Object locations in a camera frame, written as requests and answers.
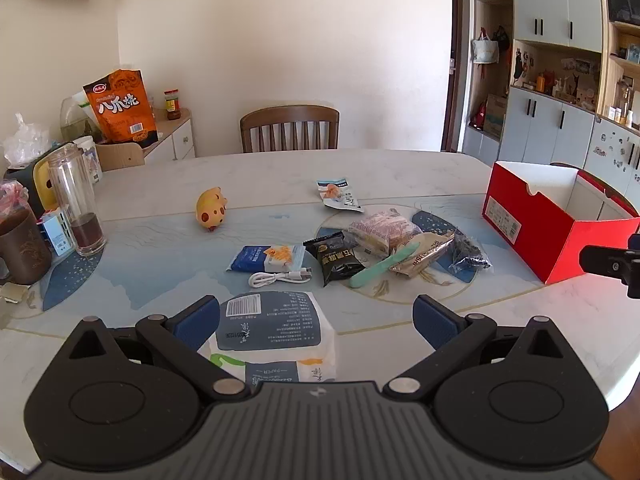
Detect large white wooden wall cabinet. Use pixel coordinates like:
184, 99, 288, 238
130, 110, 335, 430
462, 0, 640, 221

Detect clear glass tumbler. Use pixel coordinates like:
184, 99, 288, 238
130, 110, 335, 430
46, 143, 107, 257

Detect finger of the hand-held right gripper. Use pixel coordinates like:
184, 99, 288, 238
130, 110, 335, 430
580, 234, 640, 301

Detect large orange snack bag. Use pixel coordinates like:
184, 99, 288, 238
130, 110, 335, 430
82, 68, 160, 150

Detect pink plastic bag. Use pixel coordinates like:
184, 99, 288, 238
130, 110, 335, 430
0, 180, 31, 216

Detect mint green stick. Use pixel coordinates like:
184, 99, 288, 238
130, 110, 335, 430
349, 241, 422, 289

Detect gold snack packet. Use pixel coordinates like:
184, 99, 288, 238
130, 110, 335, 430
389, 230, 457, 278

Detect white plastic bag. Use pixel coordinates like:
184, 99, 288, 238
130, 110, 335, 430
2, 112, 51, 166

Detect white blue tissue pack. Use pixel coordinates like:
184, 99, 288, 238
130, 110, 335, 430
209, 291, 337, 386

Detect dark brown door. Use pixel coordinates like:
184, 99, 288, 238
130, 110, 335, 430
440, 0, 473, 153

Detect yellow dark container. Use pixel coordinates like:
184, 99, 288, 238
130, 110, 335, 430
5, 152, 58, 211

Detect white charging cable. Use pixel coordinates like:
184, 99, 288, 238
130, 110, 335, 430
248, 266, 314, 290

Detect white blue shrimp snack packet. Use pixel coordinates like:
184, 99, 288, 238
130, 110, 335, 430
316, 176, 363, 212

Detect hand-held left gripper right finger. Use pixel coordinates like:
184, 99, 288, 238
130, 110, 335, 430
384, 295, 568, 401

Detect brown cardboard box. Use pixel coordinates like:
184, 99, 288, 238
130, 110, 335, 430
482, 94, 508, 138

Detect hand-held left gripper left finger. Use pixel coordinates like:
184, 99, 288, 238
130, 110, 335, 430
67, 296, 251, 401

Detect white printed cup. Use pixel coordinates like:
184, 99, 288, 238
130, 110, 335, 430
72, 136, 103, 183

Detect pink snack packet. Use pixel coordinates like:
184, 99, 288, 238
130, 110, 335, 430
347, 207, 423, 257

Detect black snack packet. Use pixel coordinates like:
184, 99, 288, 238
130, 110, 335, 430
303, 231, 367, 288

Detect brown wooden chair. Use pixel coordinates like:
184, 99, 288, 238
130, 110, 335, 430
239, 104, 341, 154

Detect yellow pig toy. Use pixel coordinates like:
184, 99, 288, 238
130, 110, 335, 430
195, 186, 229, 233

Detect brown mug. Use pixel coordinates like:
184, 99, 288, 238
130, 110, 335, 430
0, 208, 53, 286

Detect small white wooden cabinet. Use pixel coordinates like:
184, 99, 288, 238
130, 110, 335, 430
142, 108, 197, 163

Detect pale hanging tote bag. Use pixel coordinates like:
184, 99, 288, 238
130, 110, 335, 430
471, 30, 501, 65

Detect small blue white box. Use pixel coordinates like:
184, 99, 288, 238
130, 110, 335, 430
40, 207, 76, 256

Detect clear cooking oil bottle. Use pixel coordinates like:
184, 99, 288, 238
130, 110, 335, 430
60, 92, 101, 143

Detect red cardboard box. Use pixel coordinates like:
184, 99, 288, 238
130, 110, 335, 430
482, 161, 640, 285

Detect small beige packet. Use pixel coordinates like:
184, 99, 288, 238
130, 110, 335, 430
0, 282, 31, 306

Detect marble patterned desktop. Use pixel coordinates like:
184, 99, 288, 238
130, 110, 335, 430
0, 149, 640, 466

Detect clear bag with black contents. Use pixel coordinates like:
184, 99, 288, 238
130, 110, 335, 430
447, 230, 492, 276

